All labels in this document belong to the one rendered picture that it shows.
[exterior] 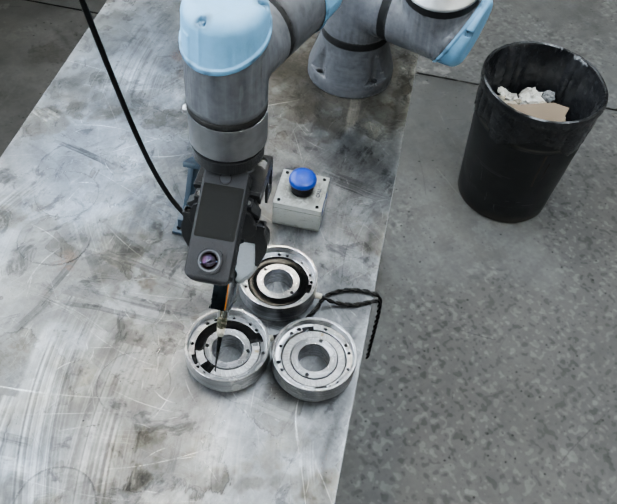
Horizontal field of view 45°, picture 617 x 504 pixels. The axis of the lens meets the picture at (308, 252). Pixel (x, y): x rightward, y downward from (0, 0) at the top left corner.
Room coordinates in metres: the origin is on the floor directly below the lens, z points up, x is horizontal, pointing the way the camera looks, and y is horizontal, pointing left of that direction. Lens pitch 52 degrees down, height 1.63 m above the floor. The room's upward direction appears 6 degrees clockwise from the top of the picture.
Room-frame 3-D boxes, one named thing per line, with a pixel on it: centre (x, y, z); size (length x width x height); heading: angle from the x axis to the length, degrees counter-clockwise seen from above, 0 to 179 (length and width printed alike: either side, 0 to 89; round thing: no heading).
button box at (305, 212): (0.74, 0.02, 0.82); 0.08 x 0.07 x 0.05; 173
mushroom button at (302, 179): (0.74, 0.02, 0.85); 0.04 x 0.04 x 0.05
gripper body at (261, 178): (0.53, 0.09, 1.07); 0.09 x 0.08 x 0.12; 174
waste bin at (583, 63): (1.62, -0.57, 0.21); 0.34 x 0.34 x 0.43
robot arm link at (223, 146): (0.52, 0.09, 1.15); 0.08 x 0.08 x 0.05
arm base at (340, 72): (1.08, -0.04, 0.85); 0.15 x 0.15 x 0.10
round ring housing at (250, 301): (0.58, 0.04, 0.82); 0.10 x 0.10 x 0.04
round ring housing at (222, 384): (0.47, 0.09, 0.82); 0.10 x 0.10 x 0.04
